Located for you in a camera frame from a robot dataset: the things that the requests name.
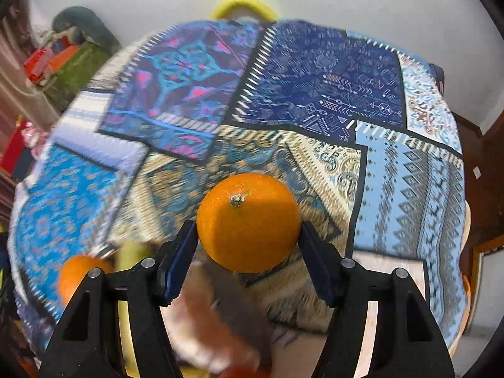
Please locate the yellow banana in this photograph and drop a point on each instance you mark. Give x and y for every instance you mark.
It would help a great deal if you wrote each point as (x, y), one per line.
(134, 254)

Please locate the plain orange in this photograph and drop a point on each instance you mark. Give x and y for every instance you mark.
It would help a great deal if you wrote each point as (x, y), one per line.
(248, 228)

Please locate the striped brown curtain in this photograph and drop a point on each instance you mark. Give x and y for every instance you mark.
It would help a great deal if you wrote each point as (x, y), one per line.
(19, 78)

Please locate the small white floor scrap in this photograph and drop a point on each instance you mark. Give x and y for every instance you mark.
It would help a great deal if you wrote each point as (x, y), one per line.
(477, 171)

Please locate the purple-grey plate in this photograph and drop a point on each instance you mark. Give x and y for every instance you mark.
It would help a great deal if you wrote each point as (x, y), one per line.
(220, 319)

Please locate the orange with sticker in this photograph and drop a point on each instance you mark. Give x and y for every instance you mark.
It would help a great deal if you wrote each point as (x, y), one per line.
(76, 273)

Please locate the red bag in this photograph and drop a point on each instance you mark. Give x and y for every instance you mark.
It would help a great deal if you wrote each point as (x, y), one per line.
(35, 65)

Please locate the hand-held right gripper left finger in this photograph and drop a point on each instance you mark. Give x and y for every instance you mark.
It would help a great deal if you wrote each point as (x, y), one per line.
(179, 264)

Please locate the dark green plush cushion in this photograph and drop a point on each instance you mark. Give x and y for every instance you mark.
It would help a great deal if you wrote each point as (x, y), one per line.
(84, 23)

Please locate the yellow chair back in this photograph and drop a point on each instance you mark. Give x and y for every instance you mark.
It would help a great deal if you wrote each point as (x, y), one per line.
(240, 2)

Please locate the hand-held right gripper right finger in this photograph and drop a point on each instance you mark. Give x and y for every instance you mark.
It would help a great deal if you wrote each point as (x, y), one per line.
(315, 260)

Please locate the pink toy rabbit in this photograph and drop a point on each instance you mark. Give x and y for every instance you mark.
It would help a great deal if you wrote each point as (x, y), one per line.
(35, 138)

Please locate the dark blue chair back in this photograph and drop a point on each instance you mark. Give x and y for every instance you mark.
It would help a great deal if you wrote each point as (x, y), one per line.
(439, 78)

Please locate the green storage box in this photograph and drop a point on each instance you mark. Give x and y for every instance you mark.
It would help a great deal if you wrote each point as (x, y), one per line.
(75, 78)

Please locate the blue patchwork tablecloth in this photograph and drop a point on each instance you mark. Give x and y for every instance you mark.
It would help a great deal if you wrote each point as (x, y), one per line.
(315, 106)

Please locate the red box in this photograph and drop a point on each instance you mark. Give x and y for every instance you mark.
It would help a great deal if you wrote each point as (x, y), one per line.
(13, 149)

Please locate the orange box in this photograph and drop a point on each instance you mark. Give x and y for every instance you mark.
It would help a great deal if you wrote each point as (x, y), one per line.
(65, 58)

